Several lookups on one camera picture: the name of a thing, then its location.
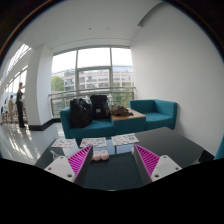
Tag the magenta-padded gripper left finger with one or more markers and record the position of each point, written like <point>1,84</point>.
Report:
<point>61,166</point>

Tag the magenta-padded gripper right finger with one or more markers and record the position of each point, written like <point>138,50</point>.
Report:
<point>165,166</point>

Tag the small-print sticker sheet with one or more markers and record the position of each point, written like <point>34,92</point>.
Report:
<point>64,143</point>

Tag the colourful sticker sheet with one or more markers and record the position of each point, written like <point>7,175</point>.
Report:
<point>125,139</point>
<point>93,142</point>

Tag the pink power strip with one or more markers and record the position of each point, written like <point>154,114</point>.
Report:
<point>100,155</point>

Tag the teal armchair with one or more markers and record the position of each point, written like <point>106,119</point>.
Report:
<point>160,116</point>

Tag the teal sofa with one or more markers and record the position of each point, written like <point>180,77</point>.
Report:
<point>96,130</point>

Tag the teal wooden-top side table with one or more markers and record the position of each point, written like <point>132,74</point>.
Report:
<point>128,125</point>

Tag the shiny black backpack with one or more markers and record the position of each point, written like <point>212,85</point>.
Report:
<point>80,113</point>

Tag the teal chair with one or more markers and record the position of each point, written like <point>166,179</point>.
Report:
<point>220,148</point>

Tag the black backpack with label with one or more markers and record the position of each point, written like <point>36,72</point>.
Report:
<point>100,106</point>

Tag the brown jacket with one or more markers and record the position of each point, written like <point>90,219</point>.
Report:
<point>120,110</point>

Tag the person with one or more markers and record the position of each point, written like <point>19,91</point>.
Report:
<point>11,108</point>
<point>20,106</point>

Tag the metal window railing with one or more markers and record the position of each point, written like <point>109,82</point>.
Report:
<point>56,94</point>

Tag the large window frame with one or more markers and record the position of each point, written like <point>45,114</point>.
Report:
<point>77,73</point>

